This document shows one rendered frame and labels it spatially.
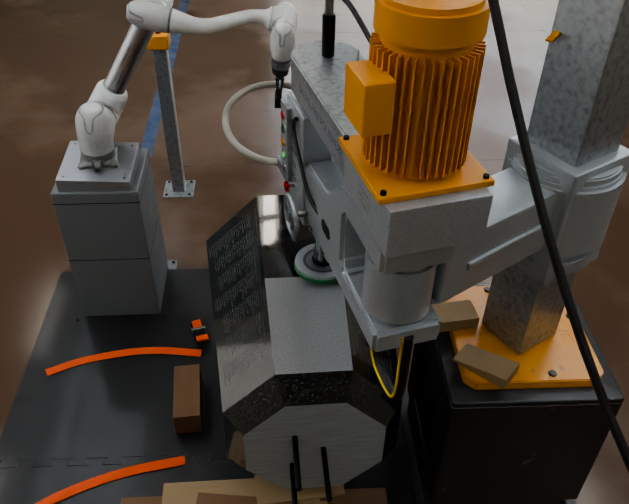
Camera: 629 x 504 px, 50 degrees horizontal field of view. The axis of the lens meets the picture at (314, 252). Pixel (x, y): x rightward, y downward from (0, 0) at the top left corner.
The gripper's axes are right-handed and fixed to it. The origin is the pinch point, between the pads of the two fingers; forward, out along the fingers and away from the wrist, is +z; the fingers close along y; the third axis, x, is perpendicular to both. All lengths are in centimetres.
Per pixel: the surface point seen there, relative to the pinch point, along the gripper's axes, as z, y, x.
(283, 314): -8, 117, 3
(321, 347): -15, 132, 16
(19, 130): 176, -129, -190
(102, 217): 42, 42, -80
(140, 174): 32, 23, -64
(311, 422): -6, 156, 13
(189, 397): 68, 120, -34
